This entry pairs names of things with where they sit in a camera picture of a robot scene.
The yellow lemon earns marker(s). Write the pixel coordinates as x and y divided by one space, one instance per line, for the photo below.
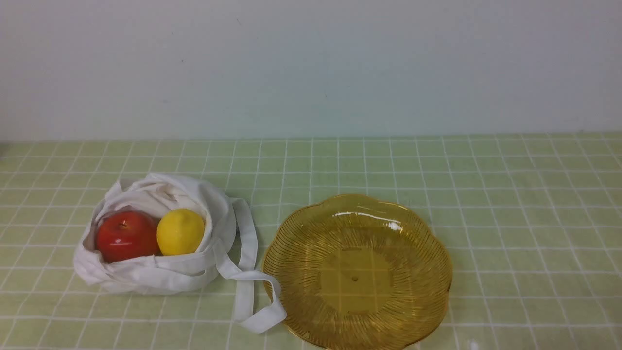
180 232

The amber glass fruit plate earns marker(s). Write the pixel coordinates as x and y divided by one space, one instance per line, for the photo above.
357 273

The white cloth tote bag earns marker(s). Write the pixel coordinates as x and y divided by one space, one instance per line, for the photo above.
228 249

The red apple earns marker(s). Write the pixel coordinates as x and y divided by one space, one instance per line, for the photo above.
127 235

